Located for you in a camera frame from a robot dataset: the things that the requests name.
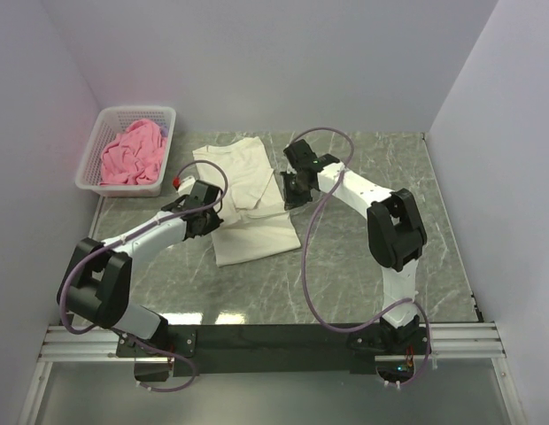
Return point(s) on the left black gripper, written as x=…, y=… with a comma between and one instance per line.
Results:
x=208, y=220

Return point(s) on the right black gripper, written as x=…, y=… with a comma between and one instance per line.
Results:
x=295, y=189

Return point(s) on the cream white t shirt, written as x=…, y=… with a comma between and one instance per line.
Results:
x=255, y=224

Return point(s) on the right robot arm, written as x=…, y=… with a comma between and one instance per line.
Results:
x=395, y=232

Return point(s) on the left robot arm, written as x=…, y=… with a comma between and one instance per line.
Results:
x=95, y=291

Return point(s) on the pink t shirt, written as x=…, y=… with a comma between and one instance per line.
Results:
x=134, y=157

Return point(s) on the white plastic laundry basket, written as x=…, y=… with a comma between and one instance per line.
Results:
x=110, y=122

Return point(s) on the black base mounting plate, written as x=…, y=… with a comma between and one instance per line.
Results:
x=232, y=349

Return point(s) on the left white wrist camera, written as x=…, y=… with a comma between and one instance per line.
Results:
x=184, y=185

